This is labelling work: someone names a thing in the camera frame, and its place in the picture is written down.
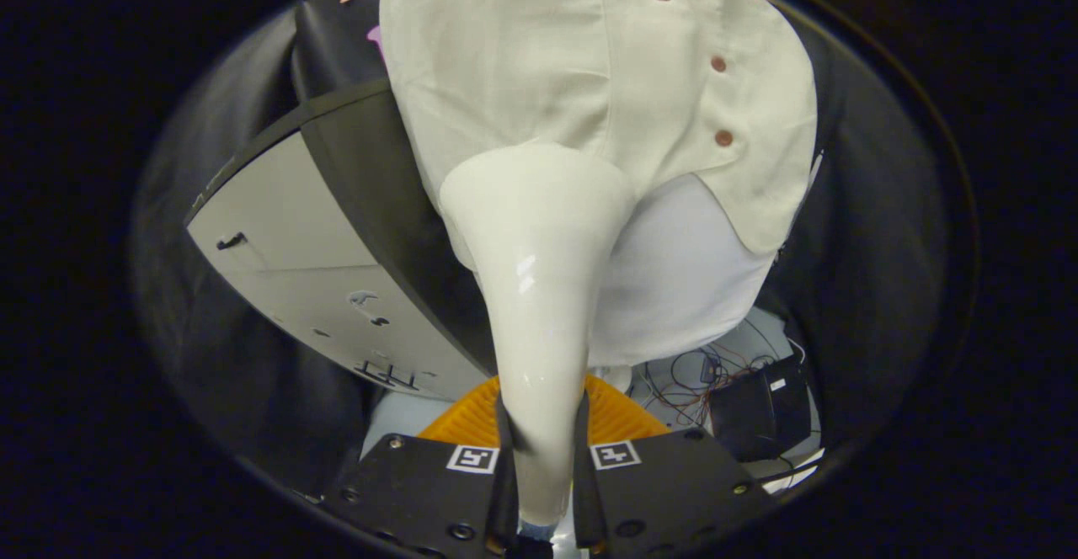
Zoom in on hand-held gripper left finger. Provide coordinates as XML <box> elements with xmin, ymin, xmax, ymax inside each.
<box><xmin>324</xmin><ymin>375</ymin><xmax>520</xmax><ymax>559</ymax></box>

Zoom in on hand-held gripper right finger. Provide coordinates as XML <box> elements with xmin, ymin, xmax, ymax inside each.
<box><xmin>574</xmin><ymin>374</ymin><xmax>772</xmax><ymax>554</ymax></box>

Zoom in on white garment steamer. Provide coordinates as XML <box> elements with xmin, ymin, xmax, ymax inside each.
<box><xmin>439</xmin><ymin>142</ymin><xmax>634</xmax><ymax>530</ymax></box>

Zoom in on cream button-up shirt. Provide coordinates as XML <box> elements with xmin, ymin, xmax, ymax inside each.
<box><xmin>379</xmin><ymin>0</ymin><xmax>818</xmax><ymax>269</ymax></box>

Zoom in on black box on floor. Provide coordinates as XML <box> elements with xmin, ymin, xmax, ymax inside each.
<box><xmin>709</xmin><ymin>357</ymin><xmax>814</xmax><ymax>463</ymax></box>

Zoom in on white mannequin torso stand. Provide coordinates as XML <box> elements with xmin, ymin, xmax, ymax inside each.
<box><xmin>588</xmin><ymin>173</ymin><xmax>780</xmax><ymax>370</ymax></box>

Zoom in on grey drawer cabinet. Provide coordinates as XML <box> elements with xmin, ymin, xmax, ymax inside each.
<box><xmin>185</xmin><ymin>79</ymin><xmax>498</xmax><ymax>402</ymax></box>

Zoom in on tangled floor cables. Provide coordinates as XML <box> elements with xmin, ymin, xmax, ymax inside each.
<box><xmin>632</xmin><ymin>342</ymin><xmax>809</xmax><ymax>427</ymax></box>

